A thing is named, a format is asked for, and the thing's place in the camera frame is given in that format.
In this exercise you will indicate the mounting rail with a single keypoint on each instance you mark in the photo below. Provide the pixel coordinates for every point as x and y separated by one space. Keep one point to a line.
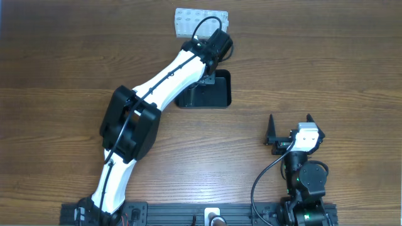
176 215

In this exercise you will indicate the black tray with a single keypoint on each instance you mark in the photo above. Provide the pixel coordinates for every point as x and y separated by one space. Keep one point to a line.
216 94

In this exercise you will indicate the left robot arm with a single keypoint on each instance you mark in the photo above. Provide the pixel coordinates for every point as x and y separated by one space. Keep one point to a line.
182 75

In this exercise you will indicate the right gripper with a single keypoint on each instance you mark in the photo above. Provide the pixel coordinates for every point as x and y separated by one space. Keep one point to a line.
281 146

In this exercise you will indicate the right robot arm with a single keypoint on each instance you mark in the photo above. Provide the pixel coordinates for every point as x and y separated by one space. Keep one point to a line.
309 179

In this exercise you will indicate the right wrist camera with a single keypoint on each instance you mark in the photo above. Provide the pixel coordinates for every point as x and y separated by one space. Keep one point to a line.
306 138

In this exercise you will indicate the white test tube rack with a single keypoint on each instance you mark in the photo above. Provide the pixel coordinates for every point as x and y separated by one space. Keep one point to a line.
185 25

